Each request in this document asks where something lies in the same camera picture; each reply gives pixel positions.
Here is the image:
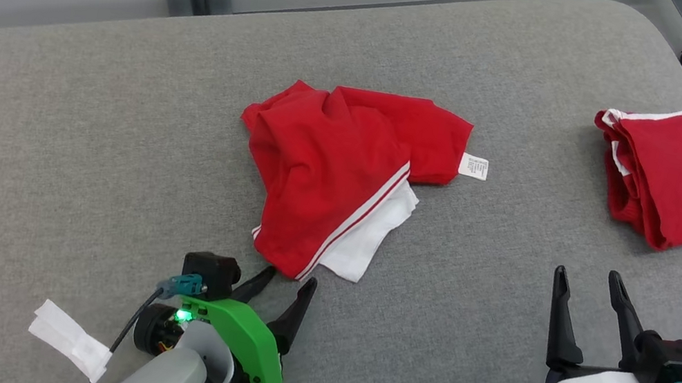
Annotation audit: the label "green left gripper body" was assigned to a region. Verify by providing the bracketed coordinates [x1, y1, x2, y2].
[167, 290, 296, 383]

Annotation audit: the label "red shorts with white stripe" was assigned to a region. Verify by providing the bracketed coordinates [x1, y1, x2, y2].
[574, 93, 682, 256]

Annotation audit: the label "white paper cable tag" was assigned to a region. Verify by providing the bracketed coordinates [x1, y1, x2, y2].
[20, 297, 120, 383]

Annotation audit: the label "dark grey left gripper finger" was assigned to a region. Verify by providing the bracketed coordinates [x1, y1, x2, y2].
[263, 270, 319, 360]
[229, 259, 278, 310]

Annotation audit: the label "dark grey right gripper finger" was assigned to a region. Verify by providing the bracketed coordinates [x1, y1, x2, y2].
[592, 270, 673, 377]
[537, 264, 600, 375]

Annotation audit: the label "grey fabric sofa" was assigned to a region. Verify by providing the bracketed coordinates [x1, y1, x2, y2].
[0, 0, 682, 383]

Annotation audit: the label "red jersey with white sleeves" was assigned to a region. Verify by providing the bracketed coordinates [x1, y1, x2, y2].
[214, 68, 500, 311]

